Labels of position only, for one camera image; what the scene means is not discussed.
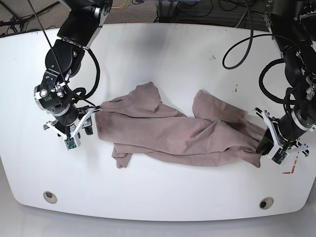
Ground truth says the red tape rectangle marking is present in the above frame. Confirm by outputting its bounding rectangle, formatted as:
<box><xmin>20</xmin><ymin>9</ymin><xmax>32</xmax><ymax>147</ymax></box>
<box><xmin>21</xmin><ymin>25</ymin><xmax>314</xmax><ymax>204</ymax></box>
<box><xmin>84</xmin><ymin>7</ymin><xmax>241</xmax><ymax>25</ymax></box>
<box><xmin>283</xmin><ymin>154</ymin><xmax>299</xmax><ymax>174</ymax></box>

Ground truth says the table cable grommet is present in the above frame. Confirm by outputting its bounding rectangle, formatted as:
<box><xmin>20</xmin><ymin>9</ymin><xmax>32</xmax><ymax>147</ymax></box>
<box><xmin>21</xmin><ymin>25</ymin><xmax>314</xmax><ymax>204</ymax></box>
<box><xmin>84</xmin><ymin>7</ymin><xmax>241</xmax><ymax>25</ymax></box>
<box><xmin>43</xmin><ymin>192</ymin><xmax>57</xmax><ymax>204</ymax></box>
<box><xmin>259</xmin><ymin>197</ymin><xmax>274</xmax><ymax>210</ymax></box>

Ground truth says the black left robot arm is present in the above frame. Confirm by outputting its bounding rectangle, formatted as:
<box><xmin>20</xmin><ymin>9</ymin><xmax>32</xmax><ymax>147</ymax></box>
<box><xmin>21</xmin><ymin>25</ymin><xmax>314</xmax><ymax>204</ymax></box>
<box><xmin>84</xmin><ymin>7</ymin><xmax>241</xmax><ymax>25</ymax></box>
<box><xmin>254</xmin><ymin>0</ymin><xmax>316</xmax><ymax>165</ymax></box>

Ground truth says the right table cable grommet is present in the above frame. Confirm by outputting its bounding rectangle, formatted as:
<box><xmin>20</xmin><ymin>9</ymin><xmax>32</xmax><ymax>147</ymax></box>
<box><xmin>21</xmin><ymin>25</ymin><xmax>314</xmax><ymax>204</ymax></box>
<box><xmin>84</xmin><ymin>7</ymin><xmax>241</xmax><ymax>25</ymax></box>
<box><xmin>259</xmin><ymin>197</ymin><xmax>274</xmax><ymax>210</ymax></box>

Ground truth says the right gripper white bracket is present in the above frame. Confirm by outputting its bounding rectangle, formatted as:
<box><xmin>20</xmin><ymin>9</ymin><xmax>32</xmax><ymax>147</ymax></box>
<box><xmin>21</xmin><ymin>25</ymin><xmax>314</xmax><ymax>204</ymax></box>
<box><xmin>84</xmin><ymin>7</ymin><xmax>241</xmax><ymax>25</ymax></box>
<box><xmin>43</xmin><ymin>105</ymin><xmax>101</xmax><ymax>150</ymax></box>

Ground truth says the mauve brown T-shirt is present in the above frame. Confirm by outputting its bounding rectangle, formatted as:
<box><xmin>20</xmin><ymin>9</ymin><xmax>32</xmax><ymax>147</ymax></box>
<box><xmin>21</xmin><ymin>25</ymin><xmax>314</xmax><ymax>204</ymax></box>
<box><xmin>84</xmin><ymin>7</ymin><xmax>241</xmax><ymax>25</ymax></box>
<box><xmin>95</xmin><ymin>82</ymin><xmax>264</xmax><ymax>168</ymax></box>

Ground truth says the yellow floor cable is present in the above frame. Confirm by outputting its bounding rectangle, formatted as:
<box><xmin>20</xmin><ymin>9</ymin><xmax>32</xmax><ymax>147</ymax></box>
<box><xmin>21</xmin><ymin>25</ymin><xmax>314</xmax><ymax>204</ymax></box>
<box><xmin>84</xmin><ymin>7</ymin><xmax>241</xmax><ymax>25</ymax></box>
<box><xmin>112</xmin><ymin>0</ymin><xmax>128</xmax><ymax>10</ymax></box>

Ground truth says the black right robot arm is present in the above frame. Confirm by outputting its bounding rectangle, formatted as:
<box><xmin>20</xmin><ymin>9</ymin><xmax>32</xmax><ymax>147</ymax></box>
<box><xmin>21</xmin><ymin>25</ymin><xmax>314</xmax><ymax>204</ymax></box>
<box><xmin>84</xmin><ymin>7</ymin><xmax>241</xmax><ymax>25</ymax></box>
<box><xmin>34</xmin><ymin>0</ymin><xmax>113</xmax><ymax>150</ymax></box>

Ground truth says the left table cable grommet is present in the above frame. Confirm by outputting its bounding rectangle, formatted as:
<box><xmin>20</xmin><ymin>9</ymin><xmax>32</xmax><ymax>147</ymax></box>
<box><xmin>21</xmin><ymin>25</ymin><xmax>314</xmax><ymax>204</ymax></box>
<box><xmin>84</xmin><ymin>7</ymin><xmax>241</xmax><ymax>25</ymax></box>
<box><xmin>43</xmin><ymin>192</ymin><xmax>57</xmax><ymax>204</ymax></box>

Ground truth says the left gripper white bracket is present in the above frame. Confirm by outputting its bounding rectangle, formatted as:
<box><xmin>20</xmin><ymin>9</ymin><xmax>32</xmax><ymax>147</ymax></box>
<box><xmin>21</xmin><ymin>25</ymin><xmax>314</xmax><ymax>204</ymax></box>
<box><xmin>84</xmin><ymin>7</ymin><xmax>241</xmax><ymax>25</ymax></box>
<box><xmin>253</xmin><ymin>108</ymin><xmax>310</xmax><ymax>164</ymax></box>

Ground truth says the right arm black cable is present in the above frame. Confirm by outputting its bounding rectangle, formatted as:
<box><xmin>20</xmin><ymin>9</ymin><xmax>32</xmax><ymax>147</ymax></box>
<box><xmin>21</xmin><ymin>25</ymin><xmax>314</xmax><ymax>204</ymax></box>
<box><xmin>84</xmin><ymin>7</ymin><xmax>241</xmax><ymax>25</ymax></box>
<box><xmin>71</xmin><ymin>48</ymin><xmax>102</xmax><ymax>109</ymax></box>

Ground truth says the white power strip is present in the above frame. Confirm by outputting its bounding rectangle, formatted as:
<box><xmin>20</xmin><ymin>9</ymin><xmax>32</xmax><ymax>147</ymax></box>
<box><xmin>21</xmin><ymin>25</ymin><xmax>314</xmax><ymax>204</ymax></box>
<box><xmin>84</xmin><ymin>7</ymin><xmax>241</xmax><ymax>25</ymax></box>
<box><xmin>294</xmin><ymin>0</ymin><xmax>316</xmax><ymax>20</ymax></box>

